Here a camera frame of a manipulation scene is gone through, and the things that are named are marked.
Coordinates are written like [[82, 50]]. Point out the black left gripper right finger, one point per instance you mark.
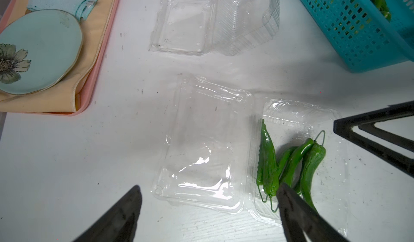
[[300, 222]]

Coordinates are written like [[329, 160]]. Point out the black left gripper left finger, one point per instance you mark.
[[119, 223]]

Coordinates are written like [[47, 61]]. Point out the clear clamshell container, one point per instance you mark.
[[229, 27], [212, 151]]

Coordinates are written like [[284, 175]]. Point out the teal plastic basket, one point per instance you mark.
[[360, 33]]

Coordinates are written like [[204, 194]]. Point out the pale green round plate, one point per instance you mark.
[[38, 50]]

